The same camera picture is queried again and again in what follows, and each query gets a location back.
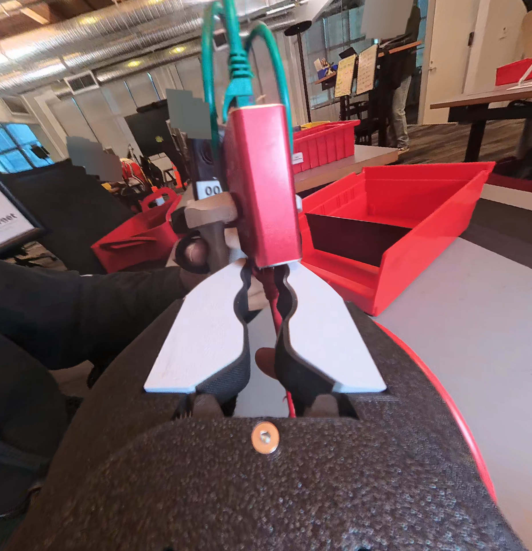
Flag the long red ribbed bin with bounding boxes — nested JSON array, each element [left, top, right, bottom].
[[292, 121, 361, 175]]

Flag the person's left forearm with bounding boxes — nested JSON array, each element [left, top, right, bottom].
[[0, 256, 193, 371]]

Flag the person's left hand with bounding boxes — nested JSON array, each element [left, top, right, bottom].
[[177, 239, 270, 311]]

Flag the easel board yellow sheet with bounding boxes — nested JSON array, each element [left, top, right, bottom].
[[333, 54, 357, 99]]

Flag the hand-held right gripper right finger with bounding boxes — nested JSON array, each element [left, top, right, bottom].
[[274, 265, 387, 406]]

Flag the black bin divider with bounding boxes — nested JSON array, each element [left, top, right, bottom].
[[306, 213, 413, 267]]

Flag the black framed tag sign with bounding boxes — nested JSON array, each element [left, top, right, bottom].
[[0, 172, 49, 255]]

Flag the green ethernet cable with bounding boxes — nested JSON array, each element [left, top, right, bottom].
[[200, 0, 294, 149]]

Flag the red tote bag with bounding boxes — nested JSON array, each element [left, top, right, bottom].
[[90, 187, 183, 275]]

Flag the dark cloth cover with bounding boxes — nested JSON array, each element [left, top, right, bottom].
[[3, 159, 139, 275]]

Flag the black floor lamp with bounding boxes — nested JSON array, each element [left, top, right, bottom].
[[284, 20, 315, 123]]

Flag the red ethernet cable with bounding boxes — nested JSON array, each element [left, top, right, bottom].
[[250, 263, 498, 504]]

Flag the easel board white sheet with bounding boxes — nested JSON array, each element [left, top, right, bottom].
[[355, 43, 378, 96]]

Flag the silver ventilation duct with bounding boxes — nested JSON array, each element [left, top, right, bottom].
[[0, 0, 335, 95]]

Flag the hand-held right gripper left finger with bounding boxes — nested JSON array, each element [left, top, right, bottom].
[[144, 258, 253, 403]]

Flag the person's black printed clothing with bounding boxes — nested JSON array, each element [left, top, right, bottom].
[[0, 329, 70, 513]]

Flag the paned window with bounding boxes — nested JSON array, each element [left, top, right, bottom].
[[0, 123, 55, 174]]

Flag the black monitor screen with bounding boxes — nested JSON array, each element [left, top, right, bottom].
[[125, 101, 193, 158]]

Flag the red plastic bin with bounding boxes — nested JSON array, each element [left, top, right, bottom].
[[298, 161, 496, 317], [495, 57, 532, 87]]

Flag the wooden desk black legs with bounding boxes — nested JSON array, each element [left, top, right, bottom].
[[430, 84, 532, 163]]

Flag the white door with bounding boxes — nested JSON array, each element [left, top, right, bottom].
[[421, 0, 482, 125]]

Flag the red ethernet adapter box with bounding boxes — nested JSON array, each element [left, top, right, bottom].
[[223, 103, 302, 269]]

